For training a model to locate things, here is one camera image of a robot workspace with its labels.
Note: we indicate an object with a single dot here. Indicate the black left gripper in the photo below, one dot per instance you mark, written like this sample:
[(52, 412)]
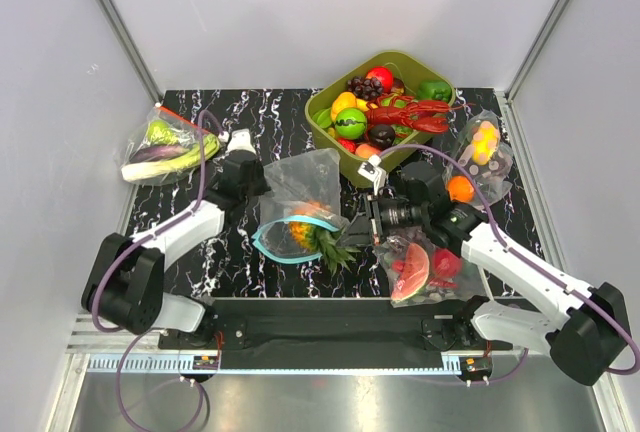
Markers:
[(261, 187)]

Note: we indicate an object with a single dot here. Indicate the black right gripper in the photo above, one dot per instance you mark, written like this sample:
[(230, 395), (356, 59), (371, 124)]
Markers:
[(359, 232)]

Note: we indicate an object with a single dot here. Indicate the orange netted fake fruit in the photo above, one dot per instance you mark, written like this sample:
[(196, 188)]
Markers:
[(317, 239)]

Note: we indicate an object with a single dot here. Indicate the blue zip top bag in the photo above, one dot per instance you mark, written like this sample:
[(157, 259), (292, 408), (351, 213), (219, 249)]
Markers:
[(310, 176)]

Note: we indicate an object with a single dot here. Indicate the dark brown fake fruit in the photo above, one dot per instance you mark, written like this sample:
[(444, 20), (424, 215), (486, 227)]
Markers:
[(381, 136)]

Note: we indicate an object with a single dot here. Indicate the green fake melon ball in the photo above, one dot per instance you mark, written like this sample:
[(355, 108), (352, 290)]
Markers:
[(351, 123)]

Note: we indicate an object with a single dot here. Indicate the yellow-orange fake fruit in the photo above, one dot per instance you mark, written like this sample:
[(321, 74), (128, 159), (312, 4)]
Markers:
[(345, 100)]

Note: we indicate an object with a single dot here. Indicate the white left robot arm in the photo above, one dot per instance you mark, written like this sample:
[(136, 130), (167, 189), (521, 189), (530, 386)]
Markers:
[(126, 284)]

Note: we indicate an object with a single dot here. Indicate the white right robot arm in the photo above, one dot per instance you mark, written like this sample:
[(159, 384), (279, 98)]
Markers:
[(582, 328)]

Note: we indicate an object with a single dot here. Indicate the fake watermelon slice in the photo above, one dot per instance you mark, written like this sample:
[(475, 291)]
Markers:
[(412, 273)]

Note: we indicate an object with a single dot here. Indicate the bag with watermelon slice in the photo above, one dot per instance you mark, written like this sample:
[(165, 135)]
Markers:
[(469, 282)]

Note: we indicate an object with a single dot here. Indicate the fake peach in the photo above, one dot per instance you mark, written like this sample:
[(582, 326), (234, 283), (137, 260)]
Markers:
[(365, 151)]

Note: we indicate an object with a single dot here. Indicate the bag with fake vegetables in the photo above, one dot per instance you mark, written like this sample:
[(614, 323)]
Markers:
[(168, 147)]

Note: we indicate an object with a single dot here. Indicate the red fake pomegranate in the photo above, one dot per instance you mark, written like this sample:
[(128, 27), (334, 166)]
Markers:
[(446, 265)]

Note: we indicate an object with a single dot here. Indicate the fake orange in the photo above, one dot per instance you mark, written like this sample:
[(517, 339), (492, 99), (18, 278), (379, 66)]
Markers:
[(460, 189)]

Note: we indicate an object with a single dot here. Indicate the red fake lobster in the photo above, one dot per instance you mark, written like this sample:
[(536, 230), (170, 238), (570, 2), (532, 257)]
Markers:
[(425, 116)]

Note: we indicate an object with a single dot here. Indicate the dark purple fake grapes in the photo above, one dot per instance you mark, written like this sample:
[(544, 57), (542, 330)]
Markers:
[(367, 89)]

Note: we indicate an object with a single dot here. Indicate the bag with corn and orange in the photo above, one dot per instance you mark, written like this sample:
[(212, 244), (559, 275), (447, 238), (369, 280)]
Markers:
[(480, 150)]

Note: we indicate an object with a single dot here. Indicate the green fake bell pepper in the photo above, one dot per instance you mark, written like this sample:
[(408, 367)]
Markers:
[(436, 90)]

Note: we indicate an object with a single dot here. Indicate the red fake apple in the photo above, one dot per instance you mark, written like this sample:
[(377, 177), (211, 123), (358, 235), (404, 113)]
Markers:
[(383, 75)]

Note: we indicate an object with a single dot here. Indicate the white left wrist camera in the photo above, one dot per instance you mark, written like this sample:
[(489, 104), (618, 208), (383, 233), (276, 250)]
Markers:
[(241, 140)]

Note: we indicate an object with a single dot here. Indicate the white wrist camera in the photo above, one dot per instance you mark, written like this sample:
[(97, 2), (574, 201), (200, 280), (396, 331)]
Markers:
[(241, 140), (372, 171)]

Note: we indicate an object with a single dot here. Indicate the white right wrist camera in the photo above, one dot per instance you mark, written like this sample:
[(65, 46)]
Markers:
[(372, 171)]

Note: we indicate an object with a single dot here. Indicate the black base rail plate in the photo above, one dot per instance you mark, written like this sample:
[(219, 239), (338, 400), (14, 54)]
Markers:
[(356, 330)]

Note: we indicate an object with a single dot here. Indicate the white slotted cable duct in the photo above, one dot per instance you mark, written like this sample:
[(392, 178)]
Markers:
[(234, 364)]

